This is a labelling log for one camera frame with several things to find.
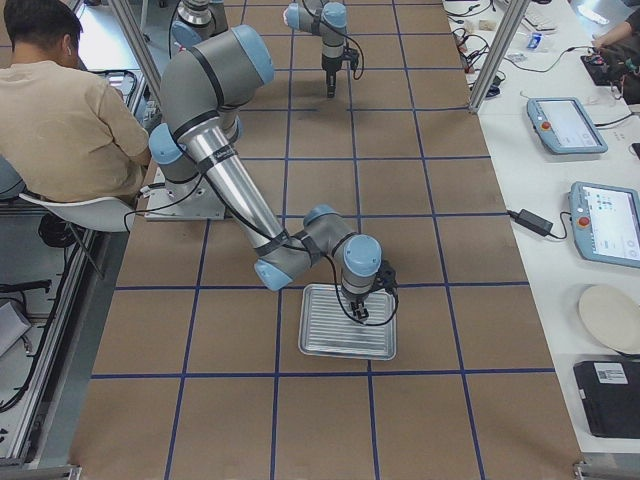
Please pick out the aluminium frame post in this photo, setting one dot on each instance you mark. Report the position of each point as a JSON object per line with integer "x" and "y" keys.
{"x": 505, "y": 32}

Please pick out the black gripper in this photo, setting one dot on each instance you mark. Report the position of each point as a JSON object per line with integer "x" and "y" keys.
{"x": 356, "y": 298}
{"x": 330, "y": 71}

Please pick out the black power adapter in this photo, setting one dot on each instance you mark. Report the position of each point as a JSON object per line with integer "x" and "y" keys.
{"x": 531, "y": 221}

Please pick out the blue teach pendant near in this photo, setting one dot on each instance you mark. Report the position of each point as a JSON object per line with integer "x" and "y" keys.
{"x": 605, "y": 223}

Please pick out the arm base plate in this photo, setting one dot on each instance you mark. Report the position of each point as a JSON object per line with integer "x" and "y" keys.
{"x": 189, "y": 199}

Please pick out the white chair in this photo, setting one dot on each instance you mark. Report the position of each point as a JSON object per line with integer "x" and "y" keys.
{"x": 104, "y": 214}

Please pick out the person in beige shirt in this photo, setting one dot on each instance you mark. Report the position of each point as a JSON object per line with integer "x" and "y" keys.
{"x": 65, "y": 131}

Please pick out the blue teach pendant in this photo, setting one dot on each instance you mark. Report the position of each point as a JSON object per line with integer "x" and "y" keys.
{"x": 564, "y": 127}
{"x": 605, "y": 223}

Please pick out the white round plate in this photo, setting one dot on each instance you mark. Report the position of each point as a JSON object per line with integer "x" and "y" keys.
{"x": 611, "y": 317}

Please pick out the blue teach pendant far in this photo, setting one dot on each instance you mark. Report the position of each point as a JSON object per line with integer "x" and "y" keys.
{"x": 564, "y": 127}

